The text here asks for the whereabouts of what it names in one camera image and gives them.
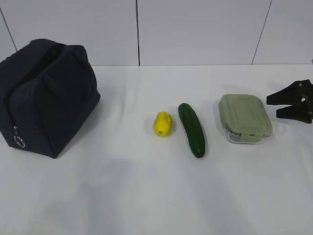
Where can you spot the dark navy fabric lunch bag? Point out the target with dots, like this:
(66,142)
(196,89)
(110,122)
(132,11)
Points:
(47,91)

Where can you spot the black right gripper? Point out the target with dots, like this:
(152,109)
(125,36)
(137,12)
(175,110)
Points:
(299,95)

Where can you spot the dark green cucumber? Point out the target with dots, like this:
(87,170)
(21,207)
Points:
(193,129)

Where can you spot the glass container with green lid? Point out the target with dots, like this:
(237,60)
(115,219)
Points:
(244,118)

